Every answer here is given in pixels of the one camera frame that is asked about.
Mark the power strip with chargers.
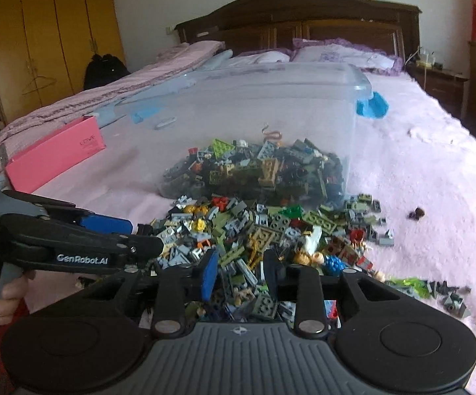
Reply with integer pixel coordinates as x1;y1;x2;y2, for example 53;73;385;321
414;49;444;70

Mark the black bag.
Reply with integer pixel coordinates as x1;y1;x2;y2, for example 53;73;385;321
82;53;131;90

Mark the blue toy minifigure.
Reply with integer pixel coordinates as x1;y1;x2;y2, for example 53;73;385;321
323;254;344;276

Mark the person's left hand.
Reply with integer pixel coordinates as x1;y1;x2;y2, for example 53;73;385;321
0;274;30;327

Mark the pink cardboard box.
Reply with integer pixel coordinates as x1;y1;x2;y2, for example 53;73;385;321
4;116;108;194

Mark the yellow wooden wardrobe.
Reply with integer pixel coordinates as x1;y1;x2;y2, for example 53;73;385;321
0;0;125;126

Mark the clear plastic storage bin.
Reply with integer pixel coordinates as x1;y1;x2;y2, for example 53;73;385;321
114;63;390;206

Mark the purple frilled white pillow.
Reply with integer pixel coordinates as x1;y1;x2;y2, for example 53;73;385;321
225;48;294;68

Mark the wooden nightstand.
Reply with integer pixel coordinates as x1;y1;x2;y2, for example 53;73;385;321
406;64;469;112

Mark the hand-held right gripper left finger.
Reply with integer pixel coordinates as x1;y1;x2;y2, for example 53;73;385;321
75;250;219;335

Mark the purple frilled floral pillow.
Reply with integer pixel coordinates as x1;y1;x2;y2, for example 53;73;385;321
291;38;405;77

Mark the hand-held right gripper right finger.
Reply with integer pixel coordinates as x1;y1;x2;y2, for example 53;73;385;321
263;250;407;336

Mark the wire clothes hanger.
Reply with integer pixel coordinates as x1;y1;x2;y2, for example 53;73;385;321
21;64;55;96

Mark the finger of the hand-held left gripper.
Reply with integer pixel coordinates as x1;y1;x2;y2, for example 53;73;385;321
3;189;134;236
0;214;165;258

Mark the light blue floral quilt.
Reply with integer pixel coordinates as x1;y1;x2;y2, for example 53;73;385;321
94;49;234;128

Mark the pink folded quilt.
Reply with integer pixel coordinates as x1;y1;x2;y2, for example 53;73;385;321
0;41;226;165

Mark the dark wooden headboard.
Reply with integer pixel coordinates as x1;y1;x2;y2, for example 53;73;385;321
175;0;423;66

